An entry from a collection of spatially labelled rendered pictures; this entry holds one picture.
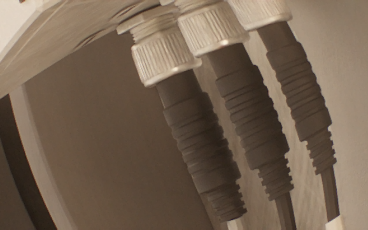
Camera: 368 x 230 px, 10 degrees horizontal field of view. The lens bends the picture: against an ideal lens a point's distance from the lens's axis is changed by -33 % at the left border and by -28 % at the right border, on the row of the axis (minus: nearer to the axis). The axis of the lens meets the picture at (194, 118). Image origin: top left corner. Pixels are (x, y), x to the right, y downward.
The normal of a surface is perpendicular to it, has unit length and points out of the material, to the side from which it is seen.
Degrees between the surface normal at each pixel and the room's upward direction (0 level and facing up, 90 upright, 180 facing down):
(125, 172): 48
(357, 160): 90
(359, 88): 90
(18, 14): 90
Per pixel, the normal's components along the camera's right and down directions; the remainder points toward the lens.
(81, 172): 0.34, -0.12
